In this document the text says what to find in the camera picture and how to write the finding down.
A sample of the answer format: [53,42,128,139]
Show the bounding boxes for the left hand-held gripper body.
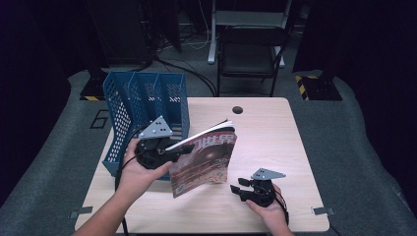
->
[134,115,180,170]

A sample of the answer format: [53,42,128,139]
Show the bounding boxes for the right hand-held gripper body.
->
[240,167,287,208]

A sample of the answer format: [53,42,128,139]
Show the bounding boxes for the magazine with reddish cover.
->
[164,118,238,200]

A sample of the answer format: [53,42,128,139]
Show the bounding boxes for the blue three-slot file rack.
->
[101,71,191,182]

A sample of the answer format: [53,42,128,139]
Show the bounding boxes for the person's right hand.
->
[245,182,290,231]

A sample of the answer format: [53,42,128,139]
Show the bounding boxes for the person's left hand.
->
[115,138,174,199]

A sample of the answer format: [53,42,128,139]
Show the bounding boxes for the black stand base yellow stripes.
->
[294,72,343,102]
[79,67,110,102]

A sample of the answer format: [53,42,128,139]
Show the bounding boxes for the dark cabinet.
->
[88,0,153,67]

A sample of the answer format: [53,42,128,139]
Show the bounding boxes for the black folding chair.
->
[215,25,290,98]

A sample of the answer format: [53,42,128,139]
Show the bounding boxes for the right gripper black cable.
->
[274,189,290,226]

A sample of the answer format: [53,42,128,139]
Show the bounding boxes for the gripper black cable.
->
[113,125,150,236]
[274,189,290,226]

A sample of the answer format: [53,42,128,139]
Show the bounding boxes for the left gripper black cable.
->
[113,125,150,236]

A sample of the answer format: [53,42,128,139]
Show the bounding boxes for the grey metal table bracket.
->
[311,206,336,216]
[68,206,94,220]

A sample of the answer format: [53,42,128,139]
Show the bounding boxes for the black floor cable bundle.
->
[151,56,219,97]

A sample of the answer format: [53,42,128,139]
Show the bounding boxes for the white floor cable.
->
[181,0,211,51]

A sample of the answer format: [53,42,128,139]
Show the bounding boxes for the white metal desk frame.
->
[207,0,293,69]

